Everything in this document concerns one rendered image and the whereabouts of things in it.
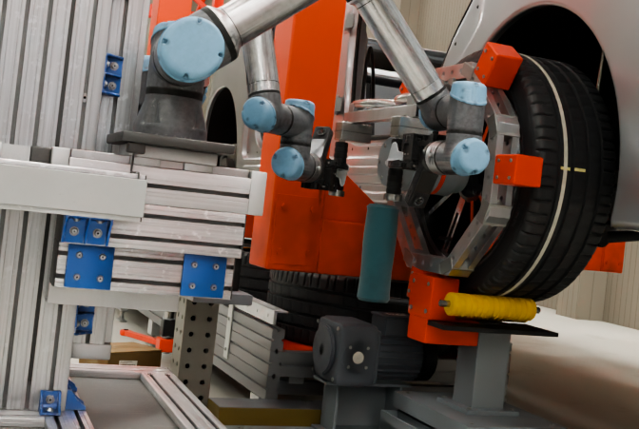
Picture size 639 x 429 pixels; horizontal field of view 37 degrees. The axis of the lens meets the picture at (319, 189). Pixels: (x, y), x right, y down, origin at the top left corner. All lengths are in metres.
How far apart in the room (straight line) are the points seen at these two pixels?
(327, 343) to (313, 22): 0.92
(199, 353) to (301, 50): 0.93
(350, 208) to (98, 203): 1.23
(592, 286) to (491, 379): 5.98
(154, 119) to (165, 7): 2.78
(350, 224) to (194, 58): 1.17
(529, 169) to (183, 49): 0.87
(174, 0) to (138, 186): 2.99
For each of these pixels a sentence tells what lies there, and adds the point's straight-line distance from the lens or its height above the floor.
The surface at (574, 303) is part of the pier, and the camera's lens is 8.51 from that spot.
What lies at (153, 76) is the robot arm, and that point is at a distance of 1.95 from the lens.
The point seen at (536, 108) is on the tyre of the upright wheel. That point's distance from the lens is 2.33.
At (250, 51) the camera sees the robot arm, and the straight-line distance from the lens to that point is 2.22.
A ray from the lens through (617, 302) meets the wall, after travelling 8.50.
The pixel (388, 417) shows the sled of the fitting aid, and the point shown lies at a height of 0.16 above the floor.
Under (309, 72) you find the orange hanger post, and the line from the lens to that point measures 2.79.
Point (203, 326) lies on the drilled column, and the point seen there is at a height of 0.33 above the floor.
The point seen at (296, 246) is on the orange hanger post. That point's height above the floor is 0.59.
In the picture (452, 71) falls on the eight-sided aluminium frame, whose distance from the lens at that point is 2.53.
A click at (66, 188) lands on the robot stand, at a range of 1.76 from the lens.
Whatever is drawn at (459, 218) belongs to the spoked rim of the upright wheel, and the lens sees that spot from 2.60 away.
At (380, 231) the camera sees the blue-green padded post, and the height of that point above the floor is 0.67.
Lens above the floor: 0.72
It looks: 1 degrees up
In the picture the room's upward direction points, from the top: 6 degrees clockwise
